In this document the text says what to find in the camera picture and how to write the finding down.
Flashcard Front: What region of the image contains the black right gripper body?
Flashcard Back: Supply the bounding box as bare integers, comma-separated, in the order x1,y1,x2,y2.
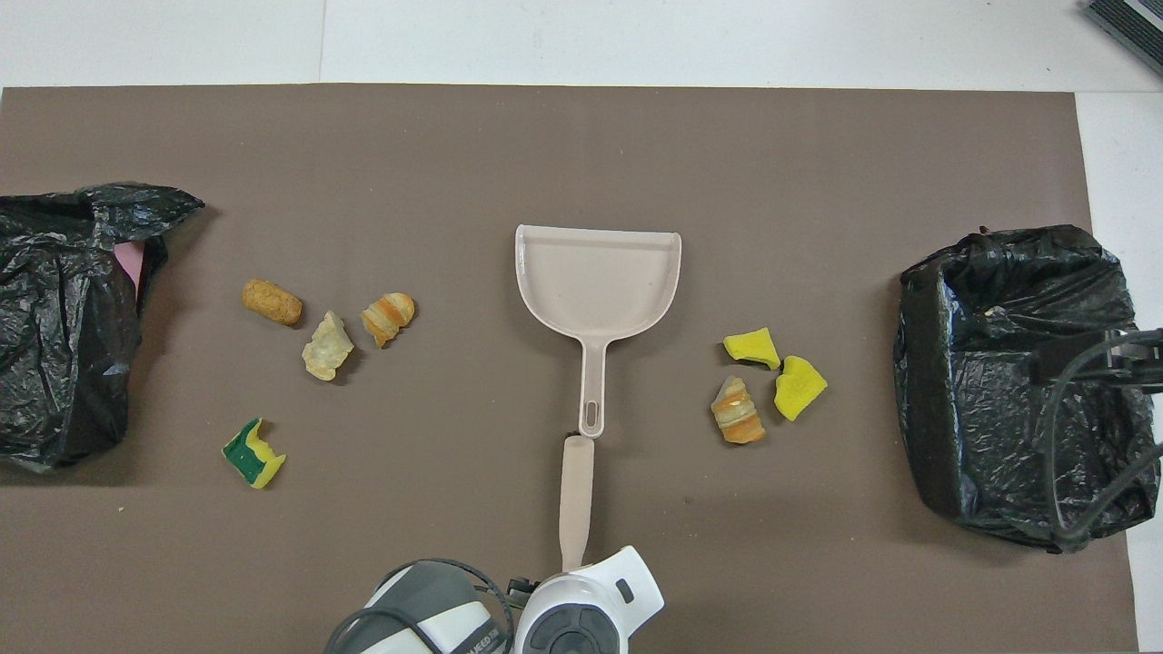
1107,329,1163,393

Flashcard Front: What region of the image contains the orange striped croissant piece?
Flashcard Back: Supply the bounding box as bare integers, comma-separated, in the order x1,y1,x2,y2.
710,375,768,446
361,292,417,349

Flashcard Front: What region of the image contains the green and yellow sponge piece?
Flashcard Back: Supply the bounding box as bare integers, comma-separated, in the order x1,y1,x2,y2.
222,417,288,491

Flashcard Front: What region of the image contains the pale flaky croissant piece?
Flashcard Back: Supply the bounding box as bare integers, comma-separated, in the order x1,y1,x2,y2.
302,311,355,382

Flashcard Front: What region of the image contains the beige plastic dustpan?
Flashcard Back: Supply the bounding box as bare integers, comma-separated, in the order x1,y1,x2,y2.
514,223,683,440

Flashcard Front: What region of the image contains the brown croquette bread roll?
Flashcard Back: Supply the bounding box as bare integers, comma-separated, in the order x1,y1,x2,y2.
242,279,304,328

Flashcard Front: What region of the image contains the black trash bag lined bin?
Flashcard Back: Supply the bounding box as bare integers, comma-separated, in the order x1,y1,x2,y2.
893,223,1163,555

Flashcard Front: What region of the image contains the crumpled black trash bag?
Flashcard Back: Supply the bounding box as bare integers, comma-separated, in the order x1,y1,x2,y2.
0,182,206,473

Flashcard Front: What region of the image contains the dark ribbed grille panel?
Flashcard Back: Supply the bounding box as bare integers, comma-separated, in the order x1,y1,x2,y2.
1083,0,1163,78

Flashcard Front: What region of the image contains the brown table mat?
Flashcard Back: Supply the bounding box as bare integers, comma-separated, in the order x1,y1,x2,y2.
0,84,1141,654

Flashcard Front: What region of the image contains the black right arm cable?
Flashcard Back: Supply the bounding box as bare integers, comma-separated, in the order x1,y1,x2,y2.
1036,341,1163,546

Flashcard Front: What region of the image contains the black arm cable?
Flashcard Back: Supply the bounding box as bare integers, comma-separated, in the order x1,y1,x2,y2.
1036,341,1163,546
325,558,514,654

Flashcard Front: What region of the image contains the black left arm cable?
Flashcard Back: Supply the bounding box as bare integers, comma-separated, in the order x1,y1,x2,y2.
325,558,514,654

